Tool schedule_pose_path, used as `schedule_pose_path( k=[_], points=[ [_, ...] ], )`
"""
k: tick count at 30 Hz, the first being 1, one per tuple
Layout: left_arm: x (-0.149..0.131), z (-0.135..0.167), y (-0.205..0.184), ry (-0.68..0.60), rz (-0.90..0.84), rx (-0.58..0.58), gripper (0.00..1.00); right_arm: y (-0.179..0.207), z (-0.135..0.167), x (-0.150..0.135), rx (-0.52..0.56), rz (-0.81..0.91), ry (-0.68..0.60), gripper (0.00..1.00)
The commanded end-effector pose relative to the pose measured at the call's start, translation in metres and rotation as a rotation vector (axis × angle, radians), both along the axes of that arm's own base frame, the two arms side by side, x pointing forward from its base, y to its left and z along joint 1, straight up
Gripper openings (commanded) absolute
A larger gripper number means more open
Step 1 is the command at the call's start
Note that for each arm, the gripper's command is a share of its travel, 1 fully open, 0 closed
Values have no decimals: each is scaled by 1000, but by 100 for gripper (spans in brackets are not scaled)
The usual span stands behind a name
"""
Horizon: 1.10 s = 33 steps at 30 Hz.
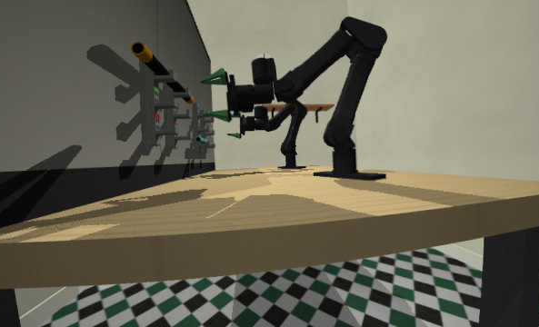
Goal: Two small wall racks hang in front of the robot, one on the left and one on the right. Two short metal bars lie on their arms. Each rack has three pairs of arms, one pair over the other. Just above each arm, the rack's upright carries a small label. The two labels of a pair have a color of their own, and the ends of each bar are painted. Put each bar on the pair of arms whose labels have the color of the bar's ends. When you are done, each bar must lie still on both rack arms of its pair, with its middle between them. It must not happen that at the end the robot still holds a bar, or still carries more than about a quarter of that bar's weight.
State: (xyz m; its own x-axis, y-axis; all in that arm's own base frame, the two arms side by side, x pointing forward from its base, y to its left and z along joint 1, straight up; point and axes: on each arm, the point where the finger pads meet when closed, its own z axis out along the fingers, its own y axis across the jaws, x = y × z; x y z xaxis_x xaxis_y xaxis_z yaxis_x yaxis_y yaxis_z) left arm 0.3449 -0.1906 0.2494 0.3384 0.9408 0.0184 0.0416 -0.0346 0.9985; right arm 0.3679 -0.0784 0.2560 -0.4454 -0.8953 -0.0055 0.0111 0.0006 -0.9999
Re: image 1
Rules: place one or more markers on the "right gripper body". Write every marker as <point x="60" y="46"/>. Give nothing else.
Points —
<point x="242" y="127"/>

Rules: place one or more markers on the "black bar with yellow end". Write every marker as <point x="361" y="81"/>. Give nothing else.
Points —
<point x="142" y="52"/>

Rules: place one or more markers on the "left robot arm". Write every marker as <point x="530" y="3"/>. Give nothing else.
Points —
<point x="371" y="39"/>

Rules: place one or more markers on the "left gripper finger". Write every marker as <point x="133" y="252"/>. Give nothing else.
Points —
<point x="211" y="79"/>
<point x="224" y="114"/>

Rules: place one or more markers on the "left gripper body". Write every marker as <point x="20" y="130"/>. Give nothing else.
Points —
<point x="237" y="95"/>

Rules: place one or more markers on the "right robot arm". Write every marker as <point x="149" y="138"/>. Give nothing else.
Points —
<point x="298" y="112"/>

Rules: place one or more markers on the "grey metal bar with teal ends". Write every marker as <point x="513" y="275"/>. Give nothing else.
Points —
<point x="198" y="139"/>

